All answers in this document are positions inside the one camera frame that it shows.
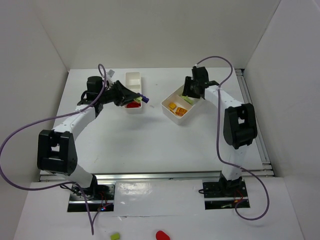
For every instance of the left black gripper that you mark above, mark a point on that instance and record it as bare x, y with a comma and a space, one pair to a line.
119, 92

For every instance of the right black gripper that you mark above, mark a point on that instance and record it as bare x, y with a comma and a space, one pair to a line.
189, 86

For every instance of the red lego brick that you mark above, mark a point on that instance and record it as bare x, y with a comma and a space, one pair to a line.
132, 105

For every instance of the green lego brick from stack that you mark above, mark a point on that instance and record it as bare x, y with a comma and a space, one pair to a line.
191, 102

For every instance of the orange and green lego stack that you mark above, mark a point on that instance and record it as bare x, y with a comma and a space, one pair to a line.
180, 112

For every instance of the light green lego brick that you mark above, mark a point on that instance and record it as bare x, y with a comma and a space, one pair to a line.
184, 97

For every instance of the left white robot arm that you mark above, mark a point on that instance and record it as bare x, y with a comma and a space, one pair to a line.
56, 151

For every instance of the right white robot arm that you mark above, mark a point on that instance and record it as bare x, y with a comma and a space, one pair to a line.
238, 122

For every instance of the narrow white divided tray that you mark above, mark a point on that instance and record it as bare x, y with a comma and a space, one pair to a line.
133, 82

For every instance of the wide white divided tray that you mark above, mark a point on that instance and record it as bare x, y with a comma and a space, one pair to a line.
180, 102

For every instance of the green lego brick foreground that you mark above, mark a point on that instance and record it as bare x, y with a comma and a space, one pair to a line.
115, 236

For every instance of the red oval object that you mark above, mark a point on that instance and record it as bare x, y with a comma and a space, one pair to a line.
161, 235

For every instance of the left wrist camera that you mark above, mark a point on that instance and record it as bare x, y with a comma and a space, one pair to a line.
110, 73

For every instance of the aluminium rail front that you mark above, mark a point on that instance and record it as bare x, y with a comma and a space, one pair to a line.
162, 176

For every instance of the aluminium rail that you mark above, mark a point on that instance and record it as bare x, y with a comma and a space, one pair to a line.
162, 176
267, 168

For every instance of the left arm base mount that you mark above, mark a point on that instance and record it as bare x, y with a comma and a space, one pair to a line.
103, 200

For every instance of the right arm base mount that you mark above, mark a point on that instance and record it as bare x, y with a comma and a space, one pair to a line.
216, 199

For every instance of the aluminium rail right side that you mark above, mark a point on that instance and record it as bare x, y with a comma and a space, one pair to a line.
267, 168

